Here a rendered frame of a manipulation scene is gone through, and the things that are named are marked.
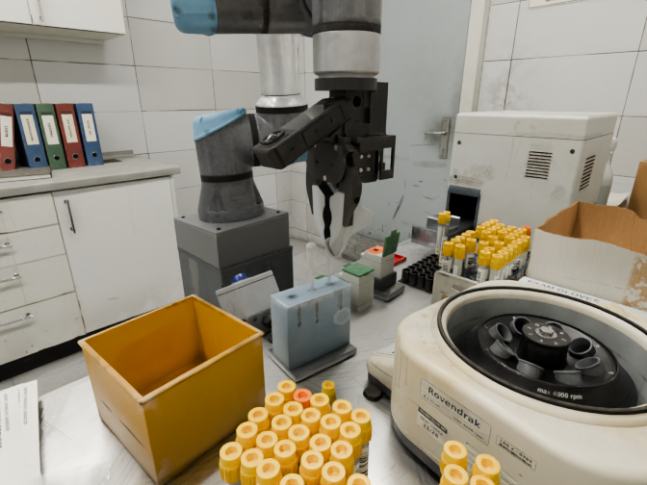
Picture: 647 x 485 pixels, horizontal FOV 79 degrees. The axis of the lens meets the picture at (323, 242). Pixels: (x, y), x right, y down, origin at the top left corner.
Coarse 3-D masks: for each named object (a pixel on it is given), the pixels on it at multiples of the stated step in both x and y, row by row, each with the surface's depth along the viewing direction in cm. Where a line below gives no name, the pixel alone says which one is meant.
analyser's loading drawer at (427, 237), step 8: (432, 224) 91; (456, 224) 91; (464, 224) 96; (472, 224) 96; (416, 232) 88; (424, 232) 86; (432, 232) 85; (456, 232) 91; (416, 240) 88; (424, 240) 87; (432, 240) 85
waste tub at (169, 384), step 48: (96, 336) 40; (144, 336) 45; (192, 336) 50; (240, 336) 44; (96, 384) 40; (144, 384) 46; (192, 384) 35; (240, 384) 40; (144, 432) 33; (192, 432) 37
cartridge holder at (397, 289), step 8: (392, 272) 70; (376, 280) 68; (384, 280) 68; (392, 280) 70; (376, 288) 68; (384, 288) 69; (392, 288) 69; (400, 288) 69; (376, 296) 69; (384, 296) 67; (392, 296) 68
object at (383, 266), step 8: (376, 248) 70; (360, 256) 70; (368, 256) 69; (376, 256) 67; (392, 256) 69; (368, 264) 69; (376, 264) 68; (384, 264) 68; (392, 264) 70; (376, 272) 68; (384, 272) 69
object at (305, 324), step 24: (336, 288) 50; (288, 312) 46; (312, 312) 48; (336, 312) 51; (288, 336) 47; (312, 336) 50; (336, 336) 52; (288, 360) 48; (312, 360) 51; (336, 360) 51
